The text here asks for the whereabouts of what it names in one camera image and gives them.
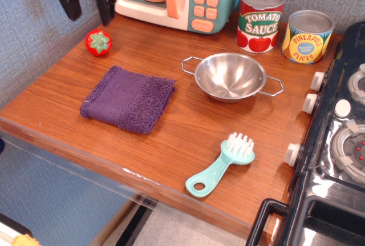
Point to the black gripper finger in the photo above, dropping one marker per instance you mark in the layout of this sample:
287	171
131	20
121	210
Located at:
72	8
106	10

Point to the red toy tomato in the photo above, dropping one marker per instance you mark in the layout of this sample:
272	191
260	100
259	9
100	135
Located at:
98	42

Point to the purple folded towel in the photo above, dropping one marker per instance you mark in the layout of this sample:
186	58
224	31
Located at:
131	101

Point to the tomato sauce can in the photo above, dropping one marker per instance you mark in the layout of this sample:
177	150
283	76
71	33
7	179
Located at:
258	24

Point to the teal dish brush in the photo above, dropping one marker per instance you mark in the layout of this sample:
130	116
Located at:
236	149

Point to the pineapple slices can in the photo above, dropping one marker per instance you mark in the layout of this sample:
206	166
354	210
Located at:
307	36

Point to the grey stove knob upper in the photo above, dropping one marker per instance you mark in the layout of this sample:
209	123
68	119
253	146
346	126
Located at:
317	81

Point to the grey stove knob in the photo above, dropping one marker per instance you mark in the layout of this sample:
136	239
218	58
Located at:
309	103
317	81
292	154

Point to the grey stove knob middle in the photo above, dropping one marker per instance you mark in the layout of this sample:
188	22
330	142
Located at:
309	103

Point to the grey stove knob lower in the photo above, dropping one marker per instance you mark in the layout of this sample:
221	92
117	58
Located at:
292	154

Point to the white round stove button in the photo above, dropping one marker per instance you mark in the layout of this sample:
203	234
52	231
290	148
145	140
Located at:
342	108

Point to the black toy stove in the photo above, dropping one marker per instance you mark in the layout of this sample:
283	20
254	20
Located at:
326	192

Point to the steel bowl with wire handles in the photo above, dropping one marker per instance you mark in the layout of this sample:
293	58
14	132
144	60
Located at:
229	77

